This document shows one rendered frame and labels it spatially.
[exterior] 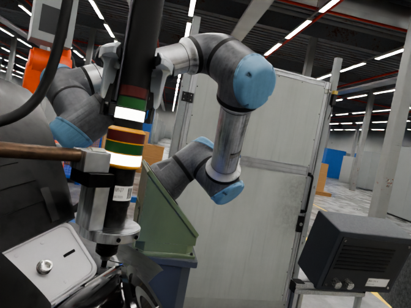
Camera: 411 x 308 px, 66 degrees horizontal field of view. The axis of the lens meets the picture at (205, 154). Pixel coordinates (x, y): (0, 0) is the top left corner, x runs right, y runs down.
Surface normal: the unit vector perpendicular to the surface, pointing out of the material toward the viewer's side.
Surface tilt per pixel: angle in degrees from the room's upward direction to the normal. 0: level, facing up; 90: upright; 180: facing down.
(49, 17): 90
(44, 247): 48
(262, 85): 112
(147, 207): 90
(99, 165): 90
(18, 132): 39
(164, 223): 90
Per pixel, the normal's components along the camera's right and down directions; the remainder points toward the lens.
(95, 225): 0.76, 0.18
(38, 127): 0.67, -0.68
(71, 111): -0.22, -0.51
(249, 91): 0.58, 0.54
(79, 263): 0.56, -0.55
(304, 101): 0.25, 0.10
